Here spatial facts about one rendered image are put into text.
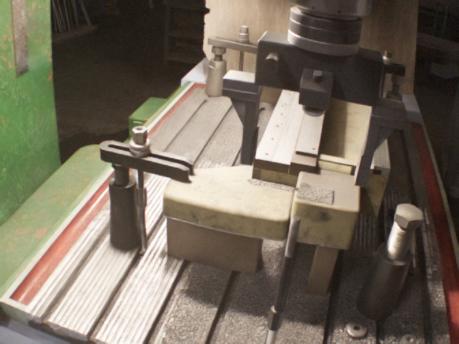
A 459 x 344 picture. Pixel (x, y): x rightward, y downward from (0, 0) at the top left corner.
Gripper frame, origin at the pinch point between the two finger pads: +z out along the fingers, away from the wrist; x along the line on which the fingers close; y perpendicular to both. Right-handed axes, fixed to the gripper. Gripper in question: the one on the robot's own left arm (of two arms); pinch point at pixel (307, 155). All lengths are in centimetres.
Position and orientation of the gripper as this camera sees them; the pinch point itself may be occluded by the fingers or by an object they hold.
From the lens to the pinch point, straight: 53.5
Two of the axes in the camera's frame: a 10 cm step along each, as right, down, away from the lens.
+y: -2.3, 4.9, -8.4
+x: 9.7, 1.8, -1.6
